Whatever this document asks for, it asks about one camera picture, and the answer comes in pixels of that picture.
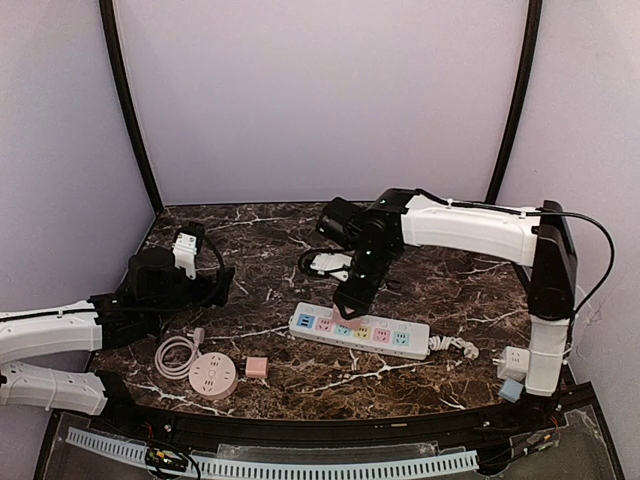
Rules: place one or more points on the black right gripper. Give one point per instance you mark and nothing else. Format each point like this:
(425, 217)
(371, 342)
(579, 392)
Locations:
(353, 295)

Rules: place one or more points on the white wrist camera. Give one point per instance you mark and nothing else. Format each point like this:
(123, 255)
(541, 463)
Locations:
(335, 265)
(186, 247)

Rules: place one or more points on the white cube socket adapter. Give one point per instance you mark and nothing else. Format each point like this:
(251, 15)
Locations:
(512, 363)

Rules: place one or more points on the pink cube socket adapter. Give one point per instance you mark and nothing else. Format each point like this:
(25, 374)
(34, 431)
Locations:
(353, 325)

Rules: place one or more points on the grey slotted cable duct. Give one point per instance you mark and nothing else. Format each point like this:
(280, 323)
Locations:
(235, 462)

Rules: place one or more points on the black right frame post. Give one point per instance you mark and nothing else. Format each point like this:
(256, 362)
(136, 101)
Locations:
(523, 73)

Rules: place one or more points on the pink flat plug adapter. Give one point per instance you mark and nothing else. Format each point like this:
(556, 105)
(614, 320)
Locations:
(256, 367)

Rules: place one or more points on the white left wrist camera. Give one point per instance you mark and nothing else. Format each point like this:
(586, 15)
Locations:
(186, 247)

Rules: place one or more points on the black left frame post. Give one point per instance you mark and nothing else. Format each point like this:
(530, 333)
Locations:
(125, 98)

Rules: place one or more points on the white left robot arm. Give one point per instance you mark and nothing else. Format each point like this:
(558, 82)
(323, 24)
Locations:
(95, 324)

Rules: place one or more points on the small green circuit board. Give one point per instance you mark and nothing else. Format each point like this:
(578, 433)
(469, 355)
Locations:
(165, 459)

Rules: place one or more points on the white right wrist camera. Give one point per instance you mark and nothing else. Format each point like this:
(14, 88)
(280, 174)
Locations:
(335, 265)

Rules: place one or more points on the black frame post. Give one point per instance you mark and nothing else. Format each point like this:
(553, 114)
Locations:
(523, 73)
(125, 98)

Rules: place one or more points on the light blue cube adapter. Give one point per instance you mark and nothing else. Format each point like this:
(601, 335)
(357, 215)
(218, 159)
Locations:
(511, 390)

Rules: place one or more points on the pink round power socket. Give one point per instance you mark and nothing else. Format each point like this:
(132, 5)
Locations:
(211, 375)

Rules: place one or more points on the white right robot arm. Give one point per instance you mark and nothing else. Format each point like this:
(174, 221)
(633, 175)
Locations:
(535, 238)

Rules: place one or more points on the white multicolour power strip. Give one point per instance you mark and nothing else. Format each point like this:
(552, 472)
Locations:
(374, 334)

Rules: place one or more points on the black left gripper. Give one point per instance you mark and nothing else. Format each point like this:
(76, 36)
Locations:
(216, 282)

